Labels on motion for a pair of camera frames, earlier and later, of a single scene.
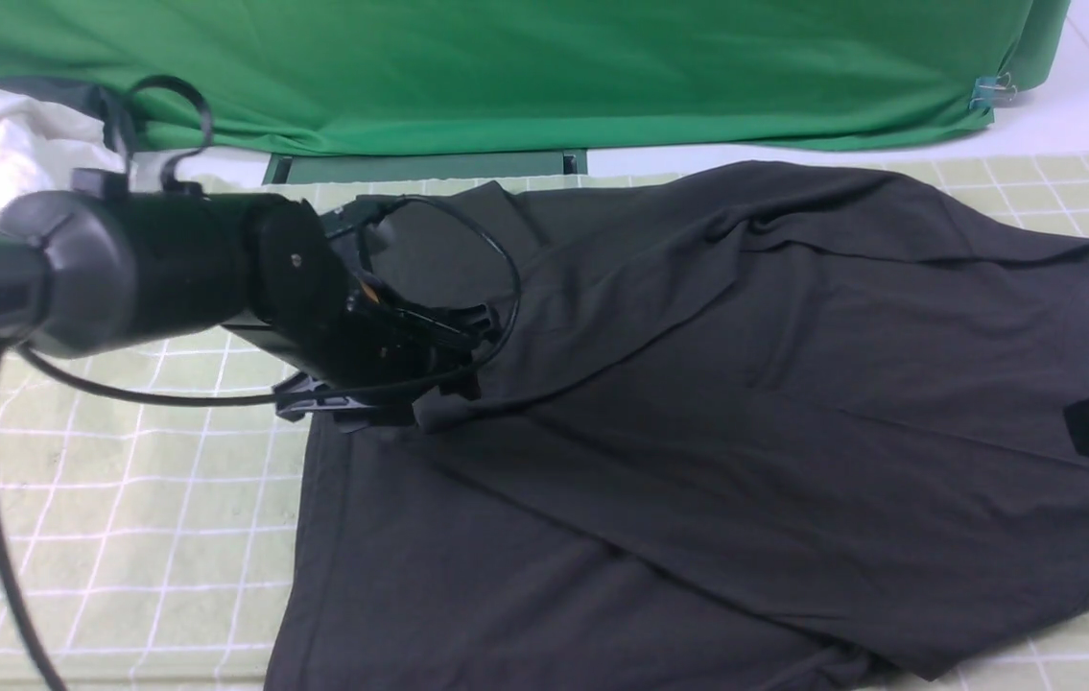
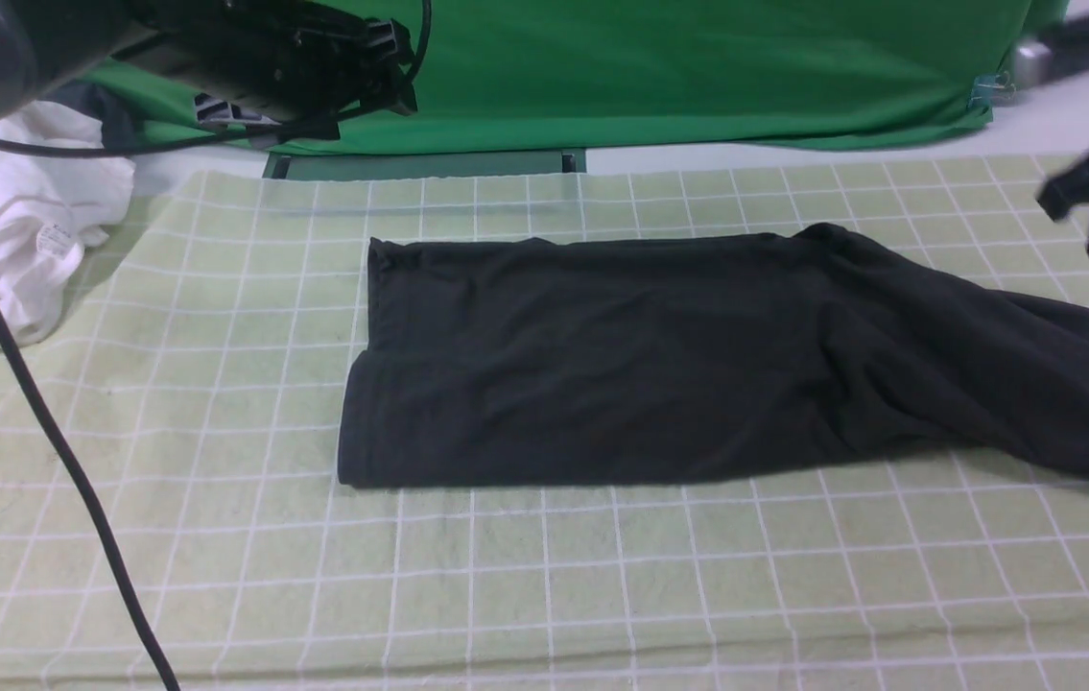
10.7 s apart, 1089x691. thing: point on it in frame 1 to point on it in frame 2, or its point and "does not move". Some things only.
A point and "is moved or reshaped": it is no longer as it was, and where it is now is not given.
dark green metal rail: [293, 169] does not move
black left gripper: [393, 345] to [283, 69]
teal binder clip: [991, 92] does not move
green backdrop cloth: [422, 77] does not move
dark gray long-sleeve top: [762, 425] is moved or reshaped
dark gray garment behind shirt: [106, 107] does not move
